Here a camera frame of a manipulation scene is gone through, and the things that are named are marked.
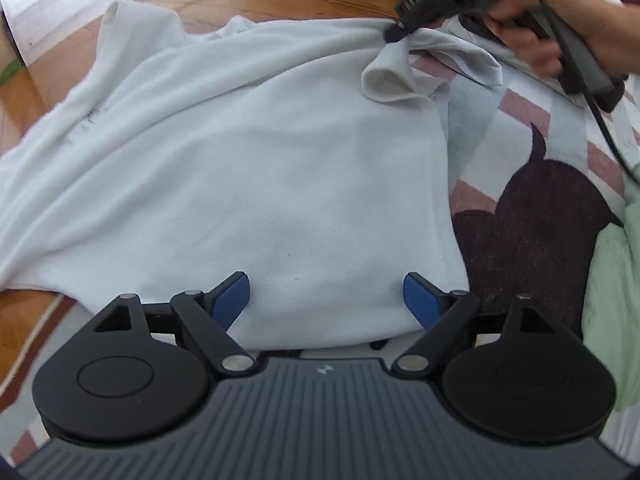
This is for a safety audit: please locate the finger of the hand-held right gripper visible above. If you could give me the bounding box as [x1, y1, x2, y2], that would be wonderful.
[384, 0, 453, 44]

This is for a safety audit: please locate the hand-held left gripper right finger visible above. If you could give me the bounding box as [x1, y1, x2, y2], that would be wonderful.
[392, 271, 557, 379]

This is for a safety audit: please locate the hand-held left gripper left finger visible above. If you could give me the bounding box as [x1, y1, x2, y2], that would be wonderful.
[95, 271, 261, 379]

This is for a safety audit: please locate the white sweater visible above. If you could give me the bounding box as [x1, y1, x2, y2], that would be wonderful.
[0, 0, 504, 352]

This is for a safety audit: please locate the person's right forearm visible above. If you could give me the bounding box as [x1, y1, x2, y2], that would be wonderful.
[537, 0, 640, 75]

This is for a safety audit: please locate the person's right hand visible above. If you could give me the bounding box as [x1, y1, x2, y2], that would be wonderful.
[483, 0, 564, 77]

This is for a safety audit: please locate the patterned rug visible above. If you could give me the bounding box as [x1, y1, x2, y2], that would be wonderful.
[0, 10, 640, 461]

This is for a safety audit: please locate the pale green cloth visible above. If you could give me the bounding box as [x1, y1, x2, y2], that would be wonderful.
[581, 219, 640, 414]

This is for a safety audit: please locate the small green item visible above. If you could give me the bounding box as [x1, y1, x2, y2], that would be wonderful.
[0, 57, 24, 87]

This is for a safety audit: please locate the pale cabinet panel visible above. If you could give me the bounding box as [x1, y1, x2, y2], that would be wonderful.
[0, 0, 127, 68]

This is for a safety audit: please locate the black cable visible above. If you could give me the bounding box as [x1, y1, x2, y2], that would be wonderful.
[529, 0, 640, 184]

